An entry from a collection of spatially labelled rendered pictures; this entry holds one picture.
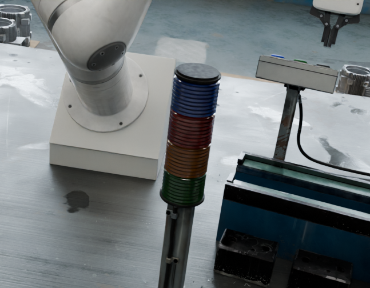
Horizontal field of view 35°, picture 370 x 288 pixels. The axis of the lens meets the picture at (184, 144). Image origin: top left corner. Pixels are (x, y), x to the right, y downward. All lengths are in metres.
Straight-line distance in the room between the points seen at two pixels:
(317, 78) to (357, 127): 0.48
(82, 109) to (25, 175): 0.19
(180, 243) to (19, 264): 0.32
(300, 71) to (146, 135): 0.36
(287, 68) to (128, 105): 0.35
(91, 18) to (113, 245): 0.42
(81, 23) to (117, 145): 0.43
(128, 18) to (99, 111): 0.38
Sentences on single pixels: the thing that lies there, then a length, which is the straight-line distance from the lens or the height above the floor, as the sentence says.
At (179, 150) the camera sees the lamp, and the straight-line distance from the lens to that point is 0.77.
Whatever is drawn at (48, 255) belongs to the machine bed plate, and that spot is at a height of 0.80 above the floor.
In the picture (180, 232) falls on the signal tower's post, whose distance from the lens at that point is 0.86.
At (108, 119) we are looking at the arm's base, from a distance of 1.30.
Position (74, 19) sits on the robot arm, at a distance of 0.94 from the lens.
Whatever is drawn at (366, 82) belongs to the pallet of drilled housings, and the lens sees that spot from 3.65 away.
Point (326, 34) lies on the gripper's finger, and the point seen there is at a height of 1.14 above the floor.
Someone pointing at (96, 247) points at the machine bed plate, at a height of 0.80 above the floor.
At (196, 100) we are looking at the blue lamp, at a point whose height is 1.19.
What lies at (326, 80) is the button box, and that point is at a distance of 1.29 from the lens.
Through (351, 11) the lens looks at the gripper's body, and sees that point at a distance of 1.31.
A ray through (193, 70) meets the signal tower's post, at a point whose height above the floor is 1.22.
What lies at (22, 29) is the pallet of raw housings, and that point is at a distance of 3.34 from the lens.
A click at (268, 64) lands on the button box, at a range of 1.30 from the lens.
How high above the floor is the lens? 1.48
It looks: 28 degrees down
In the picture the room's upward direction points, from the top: 7 degrees clockwise
